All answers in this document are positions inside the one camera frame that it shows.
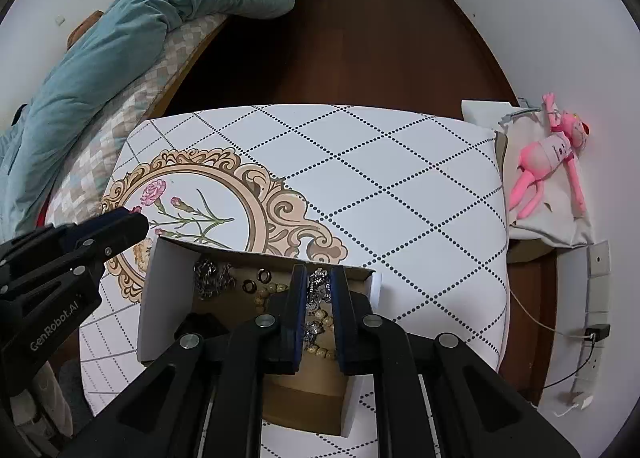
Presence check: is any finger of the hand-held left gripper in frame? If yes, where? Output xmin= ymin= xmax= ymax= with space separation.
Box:
xmin=0 ymin=208 xmax=144 ymax=269
xmin=0 ymin=215 xmax=151 ymax=304

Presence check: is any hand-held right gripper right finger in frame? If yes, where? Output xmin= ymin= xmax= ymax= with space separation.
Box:
xmin=330 ymin=265 xmax=568 ymax=458

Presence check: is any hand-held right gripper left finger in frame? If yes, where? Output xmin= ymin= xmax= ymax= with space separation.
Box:
xmin=55 ymin=264 xmax=308 ymax=458

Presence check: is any thin silver chain bracelet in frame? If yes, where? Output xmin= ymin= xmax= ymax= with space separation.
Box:
xmin=306 ymin=268 xmax=332 ymax=341

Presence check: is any wooden bead bracelet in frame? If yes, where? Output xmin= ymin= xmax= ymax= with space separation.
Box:
xmin=252 ymin=283 xmax=341 ymax=364

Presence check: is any white cardboard box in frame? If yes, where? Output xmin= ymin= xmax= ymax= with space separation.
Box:
xmin=137 ymin=235 xmax=383 ymax=439

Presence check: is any thick silver chain bracelet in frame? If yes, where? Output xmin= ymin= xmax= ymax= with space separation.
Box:
xmin=192 ymin=258 xmax=236 ymax=300

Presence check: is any printed diamond pattern tablecloth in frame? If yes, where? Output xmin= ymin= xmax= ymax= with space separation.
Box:
xmin=77 ymin=103 xmax=511 ymax=458

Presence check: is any light blue quilt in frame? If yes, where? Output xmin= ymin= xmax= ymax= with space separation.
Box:
xmin=0 ymin=0 xmax=298 ymax=234

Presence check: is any beige tote bag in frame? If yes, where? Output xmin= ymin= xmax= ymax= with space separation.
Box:
xmin=461 ymin=98 xmax=596 ymax=246

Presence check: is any pink plush toy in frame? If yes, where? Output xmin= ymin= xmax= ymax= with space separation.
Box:
xmin=510 ymin=92 xmax=593 ymax=220

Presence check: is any black charger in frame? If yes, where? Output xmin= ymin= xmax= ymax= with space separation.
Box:
xmin=582 ymin=324 xmax=612 ymax=345

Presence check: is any white power strip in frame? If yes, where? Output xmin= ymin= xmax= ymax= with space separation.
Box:
xmin=570 ymin=239 xmax=613 ymax=394

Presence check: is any beige cable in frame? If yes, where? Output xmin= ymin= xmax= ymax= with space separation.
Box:
xmin=509 ymin=288 xmax=588 ymax=339

